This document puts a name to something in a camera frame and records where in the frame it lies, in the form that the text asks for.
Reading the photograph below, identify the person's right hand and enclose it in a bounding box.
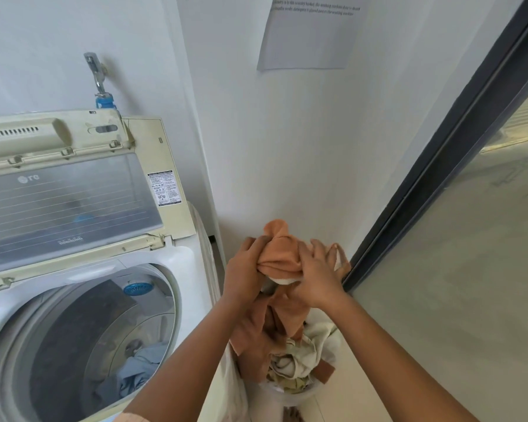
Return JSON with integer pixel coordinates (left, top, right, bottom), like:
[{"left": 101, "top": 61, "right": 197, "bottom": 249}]
[{"left": 288, "top": 239, "right": 348, "bottom": 311}]

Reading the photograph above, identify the person's left hand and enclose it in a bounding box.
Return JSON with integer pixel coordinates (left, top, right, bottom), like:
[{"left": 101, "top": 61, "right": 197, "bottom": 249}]
[{"left": 223, "top": 236, "right": 276, "bottom": 306}]

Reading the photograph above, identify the orange white clothes item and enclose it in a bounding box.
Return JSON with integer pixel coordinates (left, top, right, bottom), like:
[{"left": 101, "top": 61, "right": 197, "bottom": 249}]
[{"left": 228, "top": 218, "right": 353, "bottom": 383}]

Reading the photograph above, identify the cream blue washing machine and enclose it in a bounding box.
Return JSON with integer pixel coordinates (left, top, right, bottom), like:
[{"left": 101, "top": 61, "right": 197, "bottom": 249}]
[{"left": 0, "top": 108, "right": 216, "bottom": 422}]

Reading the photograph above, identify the yellow clothes item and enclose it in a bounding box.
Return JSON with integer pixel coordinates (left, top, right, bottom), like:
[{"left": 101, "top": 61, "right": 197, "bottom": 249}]
[{"left": 268, "top": 353, "right": 313, "bottom": 394}]

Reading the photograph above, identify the light blue clothes item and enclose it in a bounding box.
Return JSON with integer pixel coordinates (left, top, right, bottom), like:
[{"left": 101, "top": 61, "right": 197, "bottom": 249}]
[{"left": 92, "top": 340, "right": 170, "bottom": 400}]

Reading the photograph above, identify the cream washing machine lid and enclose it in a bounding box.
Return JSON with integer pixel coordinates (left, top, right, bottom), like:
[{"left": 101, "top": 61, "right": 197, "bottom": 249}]
[{"left": 0, "top": 108, "right": 198, "bottom": 297}]

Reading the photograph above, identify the person's right forearm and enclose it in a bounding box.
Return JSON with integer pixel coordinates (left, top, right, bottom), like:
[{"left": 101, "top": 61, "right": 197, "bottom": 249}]
[{"left": 316, "top": 294, "right": 483, "bottom": 422}]

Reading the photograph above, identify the person's left forearm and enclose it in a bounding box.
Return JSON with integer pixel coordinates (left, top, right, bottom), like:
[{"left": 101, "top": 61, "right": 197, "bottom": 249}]
[{"left": 121, "top": 298, "right": 260, "bottom": 422}]

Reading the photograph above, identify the white paper notice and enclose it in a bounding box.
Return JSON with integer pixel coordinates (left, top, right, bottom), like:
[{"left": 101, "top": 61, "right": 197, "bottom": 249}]
[{"left": 257, "top": 0, "right": 373, "bottom": 71}]

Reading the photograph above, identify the metal water tap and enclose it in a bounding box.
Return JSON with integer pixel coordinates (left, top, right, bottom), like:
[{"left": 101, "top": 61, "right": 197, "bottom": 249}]
[{"left": 83, "top": 51, "right": 109, "bottom": 95}]

